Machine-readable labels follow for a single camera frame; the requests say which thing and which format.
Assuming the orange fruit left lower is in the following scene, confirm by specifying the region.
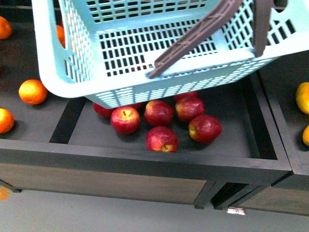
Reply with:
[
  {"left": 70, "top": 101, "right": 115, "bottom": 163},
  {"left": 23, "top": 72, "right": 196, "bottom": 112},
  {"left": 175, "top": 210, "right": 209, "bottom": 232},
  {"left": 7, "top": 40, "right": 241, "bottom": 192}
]
[{"left": 0, "top": 108, "right": 14, "bottom": 134}]

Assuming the red apple left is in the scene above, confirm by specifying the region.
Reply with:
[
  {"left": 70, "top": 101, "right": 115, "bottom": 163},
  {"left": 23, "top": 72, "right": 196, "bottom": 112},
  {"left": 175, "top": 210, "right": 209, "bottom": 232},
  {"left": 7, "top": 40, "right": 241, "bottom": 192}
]
[{"left": 111, "top": 106, "right": 140, "bottom": 135}]

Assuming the yellow fruit right lower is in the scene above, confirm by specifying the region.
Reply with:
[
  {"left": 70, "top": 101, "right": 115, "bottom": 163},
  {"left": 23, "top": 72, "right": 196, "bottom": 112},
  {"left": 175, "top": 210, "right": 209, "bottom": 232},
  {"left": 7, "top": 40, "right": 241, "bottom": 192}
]
[{"left": 302, "top": 126, "right": 309, "bottom": 146}]

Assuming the red apple upper right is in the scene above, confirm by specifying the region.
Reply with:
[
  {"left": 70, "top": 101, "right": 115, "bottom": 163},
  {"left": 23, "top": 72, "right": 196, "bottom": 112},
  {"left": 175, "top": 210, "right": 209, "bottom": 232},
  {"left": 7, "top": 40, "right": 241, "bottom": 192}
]
[{"left": 175, "top": 97, "right": 205, "bottom": 123}]

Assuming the red apple front centre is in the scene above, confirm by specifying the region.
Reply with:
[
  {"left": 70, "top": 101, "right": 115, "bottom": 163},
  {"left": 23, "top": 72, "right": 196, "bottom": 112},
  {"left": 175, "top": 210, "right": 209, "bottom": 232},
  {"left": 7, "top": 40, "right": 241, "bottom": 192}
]
[{"left": 145, "top": 126, "right": 178, "bottom": 153}]

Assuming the yellow fruit right upper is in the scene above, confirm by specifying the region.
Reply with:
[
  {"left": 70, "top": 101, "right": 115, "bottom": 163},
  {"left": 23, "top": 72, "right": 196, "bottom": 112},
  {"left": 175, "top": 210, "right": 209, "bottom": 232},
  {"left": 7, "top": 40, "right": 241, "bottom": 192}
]
[{"left": 295, "top": 82, "right": 309, "bottom": 115}]

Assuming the red apple middle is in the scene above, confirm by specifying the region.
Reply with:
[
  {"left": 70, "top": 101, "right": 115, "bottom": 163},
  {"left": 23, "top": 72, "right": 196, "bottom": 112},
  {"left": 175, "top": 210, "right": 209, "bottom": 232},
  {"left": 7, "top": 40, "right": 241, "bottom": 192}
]
[{"left": 144, "top": 100, "right": 174, "bottom": 127}]

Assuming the brown basket handle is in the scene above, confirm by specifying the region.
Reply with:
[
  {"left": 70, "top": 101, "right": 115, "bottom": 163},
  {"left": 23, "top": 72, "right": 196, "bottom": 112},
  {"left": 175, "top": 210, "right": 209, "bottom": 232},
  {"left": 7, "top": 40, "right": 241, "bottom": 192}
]
[{"left": 148, "top": 0, "right": 274, "bottom": 79}]

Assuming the orange fruit left upper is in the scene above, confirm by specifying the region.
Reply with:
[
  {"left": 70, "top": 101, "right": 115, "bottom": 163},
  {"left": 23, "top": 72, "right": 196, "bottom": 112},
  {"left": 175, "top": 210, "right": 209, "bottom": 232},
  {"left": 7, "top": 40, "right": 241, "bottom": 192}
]
[{"left": 18, "top": 79, "right": 48, "bottom": 105}]

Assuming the light blue plastic basket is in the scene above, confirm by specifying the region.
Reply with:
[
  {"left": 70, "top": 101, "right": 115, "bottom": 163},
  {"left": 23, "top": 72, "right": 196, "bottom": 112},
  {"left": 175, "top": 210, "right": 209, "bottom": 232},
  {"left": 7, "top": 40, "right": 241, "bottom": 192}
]
[{"left": 32, "top": 0, "right": 309, "bottom": 108}]

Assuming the dark wooden display stand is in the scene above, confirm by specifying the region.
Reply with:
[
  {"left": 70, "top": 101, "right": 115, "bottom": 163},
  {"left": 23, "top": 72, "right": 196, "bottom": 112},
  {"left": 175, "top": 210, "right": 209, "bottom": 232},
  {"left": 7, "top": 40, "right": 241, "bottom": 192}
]
[{"left": 0, "top": 1, "right": 309, "bottom": 216}]

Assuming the red apple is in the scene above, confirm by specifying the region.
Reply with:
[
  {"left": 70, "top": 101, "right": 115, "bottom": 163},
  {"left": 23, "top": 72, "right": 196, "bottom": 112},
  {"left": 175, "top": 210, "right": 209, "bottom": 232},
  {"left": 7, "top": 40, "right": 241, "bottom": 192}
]
[
  {"left": 188, "top": 115, "right": 222, "bottom": 145},
  {"left": 175, "top": 97, "right": 205, "bottom": 123},
  {"left": 144, "top": 100, "right": 174, "bottom": 127},
  {"left": 111, "top": 106, "right": 140, "bottom": 135},
  {"left": 145, "top": 126, "right": 178, "bottom": 153}
]

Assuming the yellow fruit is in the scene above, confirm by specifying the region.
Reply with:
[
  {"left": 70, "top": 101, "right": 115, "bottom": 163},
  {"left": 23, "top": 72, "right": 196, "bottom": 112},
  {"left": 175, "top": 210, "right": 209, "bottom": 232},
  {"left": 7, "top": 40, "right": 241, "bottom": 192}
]
[
  {"left": 295, "top": 82, "right": 309, "bottom": 115},
  {"left": 302, "top": 126, "right": 309, "bottom": 146}
]

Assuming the orange fruit far top-left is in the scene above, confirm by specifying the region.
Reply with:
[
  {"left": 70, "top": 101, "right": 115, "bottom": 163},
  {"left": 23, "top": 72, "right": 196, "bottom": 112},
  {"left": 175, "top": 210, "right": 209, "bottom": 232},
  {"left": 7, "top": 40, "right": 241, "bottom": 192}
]
[{"left": 0, "top": 16, "right": 13, "bottom": 40}]

